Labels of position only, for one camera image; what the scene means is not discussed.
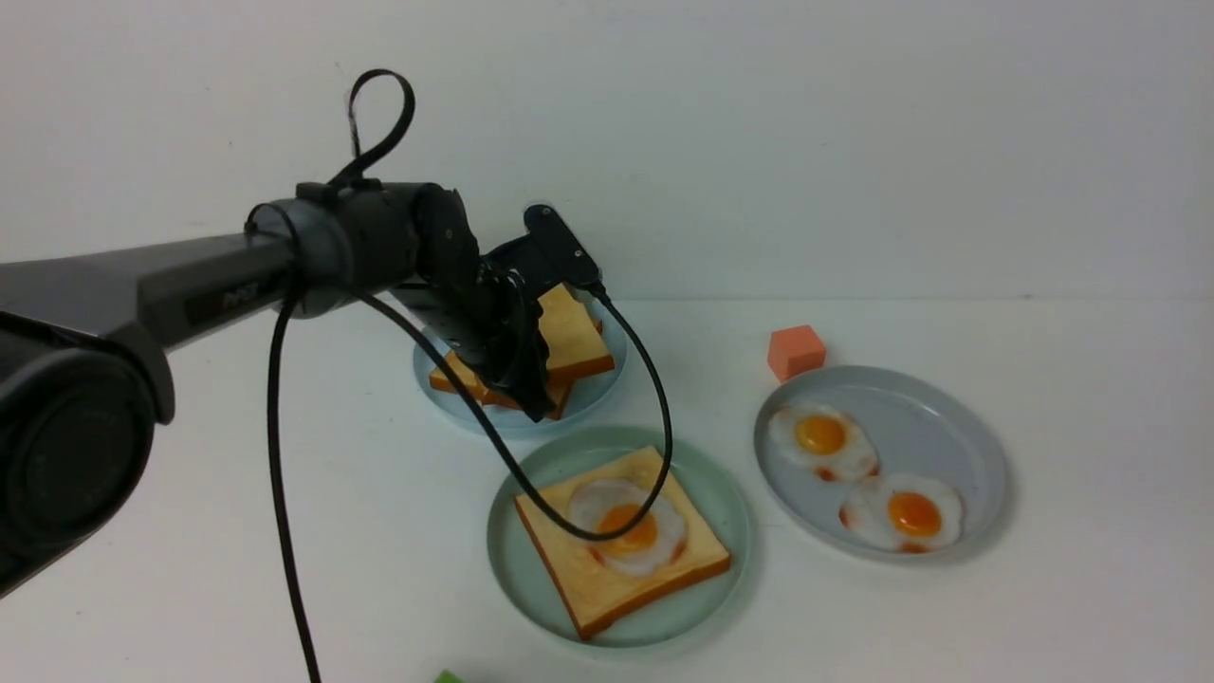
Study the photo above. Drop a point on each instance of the grey plate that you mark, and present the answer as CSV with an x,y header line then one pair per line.
x,y
915,428

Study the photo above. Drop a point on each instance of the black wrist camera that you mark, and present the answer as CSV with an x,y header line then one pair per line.
x,y
548,255

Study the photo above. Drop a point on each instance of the orange cube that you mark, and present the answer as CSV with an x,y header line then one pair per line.
x,y
794,351

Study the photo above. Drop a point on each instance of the toast slice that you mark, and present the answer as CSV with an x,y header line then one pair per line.
x,y
600,490
560,391
576,348

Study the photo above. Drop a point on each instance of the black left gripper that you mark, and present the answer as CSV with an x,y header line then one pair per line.
x,y
481,313

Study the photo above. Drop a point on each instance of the light blue plate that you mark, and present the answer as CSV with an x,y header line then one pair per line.
x,y
587,392

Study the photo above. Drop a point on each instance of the green cube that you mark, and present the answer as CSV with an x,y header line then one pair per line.
x,y
447,676

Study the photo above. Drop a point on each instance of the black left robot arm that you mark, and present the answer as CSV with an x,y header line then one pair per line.
x,y
86,340

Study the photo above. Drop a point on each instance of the light green plate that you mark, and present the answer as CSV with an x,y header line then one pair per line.
x,y
670,623

